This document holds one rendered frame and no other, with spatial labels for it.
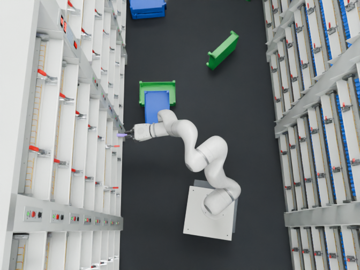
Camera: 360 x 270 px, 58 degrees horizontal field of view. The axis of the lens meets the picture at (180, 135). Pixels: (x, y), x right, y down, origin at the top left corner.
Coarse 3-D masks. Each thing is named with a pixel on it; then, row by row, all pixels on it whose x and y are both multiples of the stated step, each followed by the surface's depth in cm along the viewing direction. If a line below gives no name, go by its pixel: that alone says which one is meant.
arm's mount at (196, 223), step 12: (192, 192) 223; (204, 192) 223; (192, 204) 220; (192, 216) 217; (204, 216) 217; (228, 216) 218; (192, 228) 214; (204, 228) 215; (216, 228) 215; (228, 228) 215
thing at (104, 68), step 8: (104, 8) 212; (104, 16) 215; (104, 24) 213; (104, 32) 207; (104, 40) 210; (104, 48) 208; (104, 56) 207; (104, 64) 205; (104, 72) 201; (104, 80) 202; (104, 88) 201
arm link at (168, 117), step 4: (160, 112) 189; (164, 112) 186; (168, 112) 186; (172, 112) 187; (160, 116) 191; (164, 116) 184; (168, 116) 184; (172, 116) 184; (160, 120) 193; (164, 120) 183; (168, 120) 182; (172, 120) 182; (176, 120) 183; (164, 124) 182; (168, 124) 178; (168, 128) 176; (168, 132) 178
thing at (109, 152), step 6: (108, 120) 213; (108, 126) 214; (108, 132) 213; (108, 138) 212; (108, 144) 211; (108, 150) 210; (108, 156) 209; (108, 162) 208; (108, 168) 206; (108, 174) 206; (108, 180) 204; (108, 192) 202; (108, 198) 201; (108, 204) 200; (102, 210) 198; (108, 210) 200
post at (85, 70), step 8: (40, 0) 102; (48, 0) 109; (40, 8) 106; (48, 8) 109; (56, 8) 116; (40, 16) 110; (48, 16) 110; (56, 16) 116; (64, 16) 125; (40, 24) 114; (48, 24) 114; (56, 24) 116; (64, 40) 124; (64, 48) 129; (64, 56) 135; (72, 56) 135; (80, 64) 145; (88, 64) 158; (80, 72) 149; (88, 72) 158; (96, 80) 174; (104, 104) 192; (112, 112) 216
